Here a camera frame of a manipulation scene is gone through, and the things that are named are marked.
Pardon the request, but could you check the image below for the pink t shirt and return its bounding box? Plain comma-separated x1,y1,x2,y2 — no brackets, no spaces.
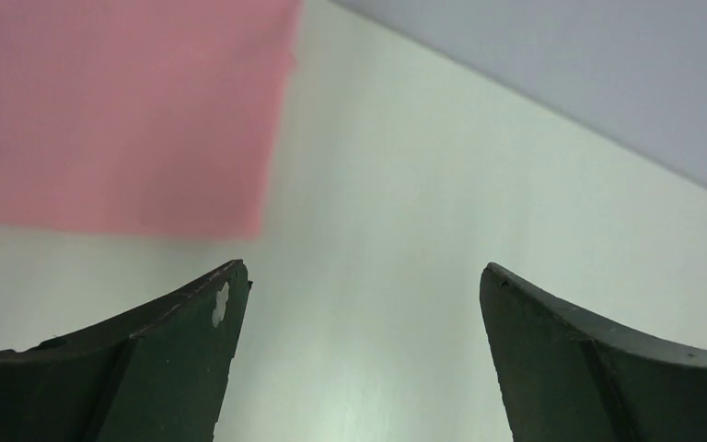
0,1,302,238

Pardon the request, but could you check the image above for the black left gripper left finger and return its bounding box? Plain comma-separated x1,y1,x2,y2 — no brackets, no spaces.
0,260,251,441

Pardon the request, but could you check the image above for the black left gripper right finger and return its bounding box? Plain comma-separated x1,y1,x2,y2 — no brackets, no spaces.
480,263,707,441

